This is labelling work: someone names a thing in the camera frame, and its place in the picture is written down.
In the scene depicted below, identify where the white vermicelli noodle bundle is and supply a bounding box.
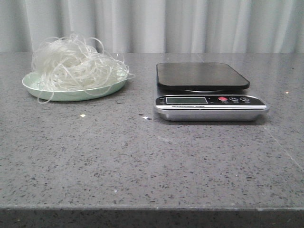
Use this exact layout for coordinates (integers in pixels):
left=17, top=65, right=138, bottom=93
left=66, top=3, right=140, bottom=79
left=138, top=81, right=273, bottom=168
left=31, top=33, right=134, bottom=92

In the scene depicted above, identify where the silver black kitchen scale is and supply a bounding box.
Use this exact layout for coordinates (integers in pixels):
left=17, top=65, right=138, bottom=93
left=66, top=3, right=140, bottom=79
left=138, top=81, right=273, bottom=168
left=154, top=62, right=269, bottom=122

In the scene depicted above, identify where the white pleated curtain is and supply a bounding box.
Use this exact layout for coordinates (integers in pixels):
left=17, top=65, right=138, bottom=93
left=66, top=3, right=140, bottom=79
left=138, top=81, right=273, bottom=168
left=0, top=0, right=304, bottom=53

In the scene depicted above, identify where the light green round plate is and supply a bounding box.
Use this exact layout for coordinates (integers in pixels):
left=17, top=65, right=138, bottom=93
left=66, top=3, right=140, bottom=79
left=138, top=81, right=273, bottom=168
left=22, top=73, right=132, bottom=102

